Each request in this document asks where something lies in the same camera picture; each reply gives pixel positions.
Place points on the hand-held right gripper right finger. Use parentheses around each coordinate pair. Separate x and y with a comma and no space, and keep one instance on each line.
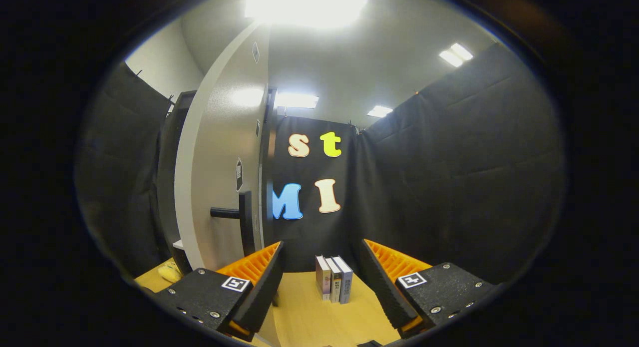
(382,289)

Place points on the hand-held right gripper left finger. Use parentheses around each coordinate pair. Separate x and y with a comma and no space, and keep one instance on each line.
(262,292)

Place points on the yellow coaster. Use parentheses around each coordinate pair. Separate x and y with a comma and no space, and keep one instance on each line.
(169,273)

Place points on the dark grey cabinet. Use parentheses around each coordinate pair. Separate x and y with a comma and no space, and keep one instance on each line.
(167,187)

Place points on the blue grey book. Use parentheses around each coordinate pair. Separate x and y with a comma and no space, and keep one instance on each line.
(346,284)

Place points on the white grey book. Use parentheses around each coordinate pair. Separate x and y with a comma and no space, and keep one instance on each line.
(336,287)

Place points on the white pink book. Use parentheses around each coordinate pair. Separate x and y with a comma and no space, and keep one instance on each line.
(323,279)

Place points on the black backdrop cloth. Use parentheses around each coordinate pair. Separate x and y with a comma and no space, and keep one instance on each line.
(449,177)

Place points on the double ceiling light panel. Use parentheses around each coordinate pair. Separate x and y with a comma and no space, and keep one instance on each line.
(455,55)

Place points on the large ceiling light panel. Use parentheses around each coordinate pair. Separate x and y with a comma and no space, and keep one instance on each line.
(305,7)

